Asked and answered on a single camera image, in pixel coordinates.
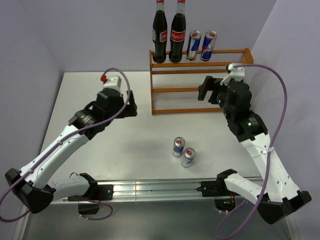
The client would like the silver blue can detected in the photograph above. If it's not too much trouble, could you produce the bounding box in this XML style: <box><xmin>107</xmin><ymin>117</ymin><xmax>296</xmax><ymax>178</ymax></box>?
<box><xmin>200</xmin><ymin>30</ymin><xmax>217</xmax><ymax>62</ymax></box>
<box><xmin>172</xmin><ymin>136</ymin><xmax>186</xmax><ymax>158</ymax></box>
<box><xmin>181</xmin><ymin>147</ymin><xmax>196</xmax><ymax>168</ymax></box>
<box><xmin>186</xmin><ymin>30</ymin><xmax>202</xmax><ymax>61</ymax></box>

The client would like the cola glass bottle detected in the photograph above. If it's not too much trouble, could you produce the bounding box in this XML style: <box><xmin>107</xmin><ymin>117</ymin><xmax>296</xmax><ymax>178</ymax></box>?
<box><xmin>152</xmin><ymin>0</ymin><xmax>168</xmax><ymax>63</ymax></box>
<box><xmin>169</xmin><ymin>0</ymin><xmax>186</xmax><ymax>63</ymax></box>

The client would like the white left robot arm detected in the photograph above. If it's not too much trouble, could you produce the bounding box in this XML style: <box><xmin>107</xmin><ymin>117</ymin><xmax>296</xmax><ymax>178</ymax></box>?
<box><xmin>5</xmin><ymin>88</ymin><xmax>138</xmax><ymax>214</ymax></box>

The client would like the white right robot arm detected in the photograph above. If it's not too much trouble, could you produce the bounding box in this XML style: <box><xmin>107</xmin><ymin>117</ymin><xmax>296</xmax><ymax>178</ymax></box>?
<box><xmin>197</xmin><ymin>76</ymin><xmax>312</xmax><ymax>224</ymax></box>

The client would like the orange wooden shelf rack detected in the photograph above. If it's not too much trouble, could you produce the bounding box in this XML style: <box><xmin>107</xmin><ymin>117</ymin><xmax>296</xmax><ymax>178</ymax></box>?
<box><xmin>149</xmin><ymin>48</ymin><xmax>254</xmax><ymax>115</ymax></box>

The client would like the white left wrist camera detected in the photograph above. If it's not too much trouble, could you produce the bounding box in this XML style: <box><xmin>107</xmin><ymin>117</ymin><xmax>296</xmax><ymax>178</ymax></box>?
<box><xmin>100</xmin><ymin>75</ymin><xmax>122</xmax><ymax>93</ymax></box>

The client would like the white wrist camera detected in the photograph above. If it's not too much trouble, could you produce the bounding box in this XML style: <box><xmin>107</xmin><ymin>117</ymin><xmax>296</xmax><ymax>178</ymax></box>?
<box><xmin>100</xmin><ymin>75</ymin><xmax>122</xmax><ymax>93</ymax></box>
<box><xmin>220</xmin><ymin>62</ymin><xmax>245</xmax><ymax>86</ymax></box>

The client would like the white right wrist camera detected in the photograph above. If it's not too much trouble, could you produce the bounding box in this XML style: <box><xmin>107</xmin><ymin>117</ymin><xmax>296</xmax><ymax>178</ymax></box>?
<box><xmin>220</xmin><ymin>62</ymin><xmax>245</xmax><ymax>86</ymax></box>

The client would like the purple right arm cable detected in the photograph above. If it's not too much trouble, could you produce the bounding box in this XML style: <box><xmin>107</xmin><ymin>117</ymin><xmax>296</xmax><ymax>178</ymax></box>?
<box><xmin>216</xmin><ymin>63</ymin><xmax>288</xmax><ymax>240</ymax></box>

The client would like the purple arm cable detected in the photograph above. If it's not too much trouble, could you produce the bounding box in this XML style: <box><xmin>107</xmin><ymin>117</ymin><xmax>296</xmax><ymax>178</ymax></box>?
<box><xmin>0</xmin><ymin>67</ymin><xmax>131</xmax><ymax>223</ymax></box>
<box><xmin>216</xmin><ymin>63</ymin><xmax>288</xmax><ymax>240</ymax></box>

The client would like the aluminium front rail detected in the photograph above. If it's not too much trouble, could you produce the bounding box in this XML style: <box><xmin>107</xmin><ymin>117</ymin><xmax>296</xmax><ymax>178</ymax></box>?
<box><xmin>44</xmin><ymin>174</ymin><xmax>287</xmax><ymax>205</ymax></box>

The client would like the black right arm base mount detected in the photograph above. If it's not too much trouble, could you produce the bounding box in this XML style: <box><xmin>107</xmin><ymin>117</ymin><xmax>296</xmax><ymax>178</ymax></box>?
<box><xmin>196</xmin><ymin>180</ymin><xmax>237</xmax><ymax>211</ymax></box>

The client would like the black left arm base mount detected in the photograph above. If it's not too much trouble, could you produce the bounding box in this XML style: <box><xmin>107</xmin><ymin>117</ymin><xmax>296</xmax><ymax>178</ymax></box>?
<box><xmin>67</xmin><ymin>184</ymin><xmax>114</xmax><ymax>216</ymax></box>

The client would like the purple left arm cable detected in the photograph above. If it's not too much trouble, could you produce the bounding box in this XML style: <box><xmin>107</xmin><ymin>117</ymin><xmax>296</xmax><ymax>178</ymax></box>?
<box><xmin>0</xmin><ymin>67</ymin><xmax>131</xmax><ymax>223</ymax></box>

